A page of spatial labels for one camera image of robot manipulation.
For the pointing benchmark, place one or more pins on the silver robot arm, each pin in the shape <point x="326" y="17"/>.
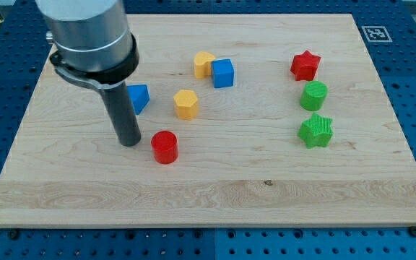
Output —
<point x="92" y="39"/>

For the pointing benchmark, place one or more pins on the yellow hexagon block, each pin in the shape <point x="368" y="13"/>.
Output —
<point x="186" y="104"/>

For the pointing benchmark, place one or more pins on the blue triangular prism block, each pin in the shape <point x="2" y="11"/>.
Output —
<point x="139" y="96"/>

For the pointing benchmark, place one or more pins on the red star block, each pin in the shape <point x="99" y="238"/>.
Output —
<point x="305" y="65"/>

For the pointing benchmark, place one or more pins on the green cylinder block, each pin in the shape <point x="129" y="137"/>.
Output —
<point x="313" y="95"/>

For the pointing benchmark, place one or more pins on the green star block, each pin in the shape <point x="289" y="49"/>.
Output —
<point x="316" y="131"/>

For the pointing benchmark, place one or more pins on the light wooden board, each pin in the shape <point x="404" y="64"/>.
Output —
<point x="240" y="161"/>

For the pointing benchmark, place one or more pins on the white fiducial marker tag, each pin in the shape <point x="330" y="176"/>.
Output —
<point x="376" y="34"/>

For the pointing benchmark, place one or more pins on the red cylinder block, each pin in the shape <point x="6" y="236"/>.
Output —
<point x="165" y="147"/>

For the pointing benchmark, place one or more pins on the yellow heart block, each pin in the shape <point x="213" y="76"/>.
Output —
<point x="203" y="64"/>

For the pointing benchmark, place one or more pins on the blue cube block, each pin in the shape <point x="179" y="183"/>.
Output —
<point x="223" y="73"/>

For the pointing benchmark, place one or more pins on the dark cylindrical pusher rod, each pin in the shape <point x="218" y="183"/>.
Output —
<point x="121" y="112"/>

